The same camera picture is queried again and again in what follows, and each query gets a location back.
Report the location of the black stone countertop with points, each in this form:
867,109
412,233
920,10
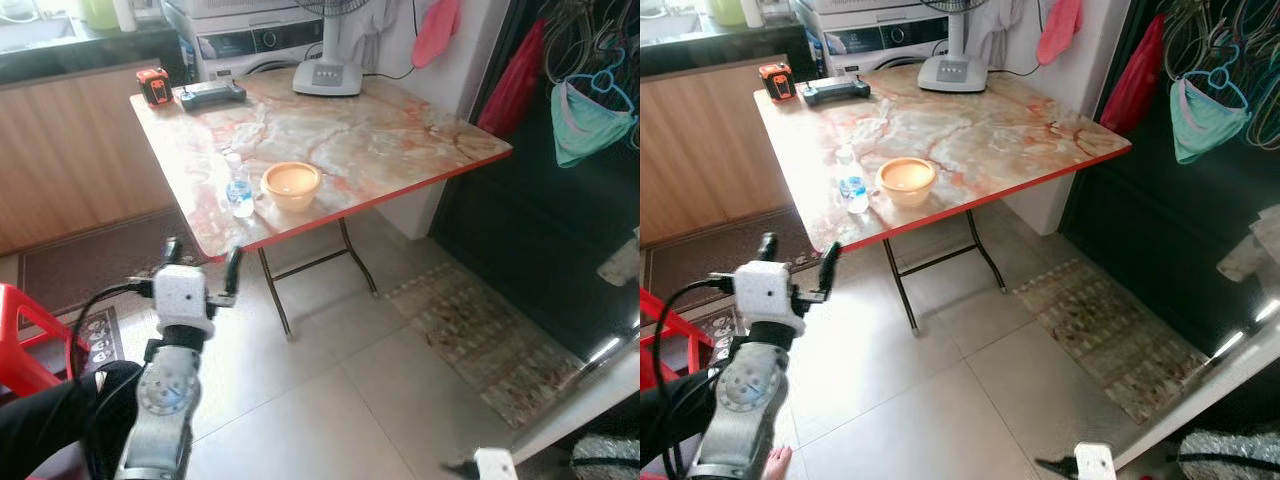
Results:
80,55
720,50

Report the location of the beige patterned floor rug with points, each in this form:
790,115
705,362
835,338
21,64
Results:
490,340
1110,335

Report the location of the white plastic bottle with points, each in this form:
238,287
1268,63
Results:
124,14
752,12

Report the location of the brown doormat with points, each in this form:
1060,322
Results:
90,262
700,255

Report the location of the white pedestal fan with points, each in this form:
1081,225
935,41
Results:
327,72
953,68

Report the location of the white washing machine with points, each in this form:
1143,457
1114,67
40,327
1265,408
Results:
875,42
250,45

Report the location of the white lined fridge door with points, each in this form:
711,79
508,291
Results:
590,390
1210,390

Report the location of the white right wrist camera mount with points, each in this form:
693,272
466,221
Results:
496,466
1096,463

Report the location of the white plastic bag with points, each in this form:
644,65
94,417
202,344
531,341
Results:
1250,255
622,262

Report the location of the teal hanging garment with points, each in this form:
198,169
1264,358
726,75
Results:
588,125
1205,122

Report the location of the clear plastic water bottle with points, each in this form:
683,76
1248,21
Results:
853,188
239,190

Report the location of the marble top folding table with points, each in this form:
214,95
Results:
990,130
360,135

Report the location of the small dark patterned mat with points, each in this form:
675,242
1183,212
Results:
103,340
722,328

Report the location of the white hanging cloth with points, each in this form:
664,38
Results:
385,30
1000,28

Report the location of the blue clothes hanger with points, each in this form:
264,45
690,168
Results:
1222,78
612,82

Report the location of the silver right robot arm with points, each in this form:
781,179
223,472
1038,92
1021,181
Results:
1235,448
610,452

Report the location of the orange black handheld device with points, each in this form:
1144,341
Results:
154,88
776,82

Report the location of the wooden kitchen cabinet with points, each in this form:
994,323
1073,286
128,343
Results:
700,155
70,160

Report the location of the bare person foot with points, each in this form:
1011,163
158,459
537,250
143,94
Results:
779,465

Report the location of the green plastic container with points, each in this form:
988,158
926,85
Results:
728,10
98,12

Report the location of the red hanging cloth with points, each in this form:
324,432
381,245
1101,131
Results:
1135,80
515,85

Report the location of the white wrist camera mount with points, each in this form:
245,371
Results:
182,298
768,295
1096,463
496,466

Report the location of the pink hanging cloth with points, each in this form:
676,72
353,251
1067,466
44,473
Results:
436,30
1060,28

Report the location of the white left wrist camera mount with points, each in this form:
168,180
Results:
182,298
768,295

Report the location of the red plastic chair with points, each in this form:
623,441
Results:
660,335
22,345

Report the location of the steel kitchen sink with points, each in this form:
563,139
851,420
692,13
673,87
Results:
670,28
35,32

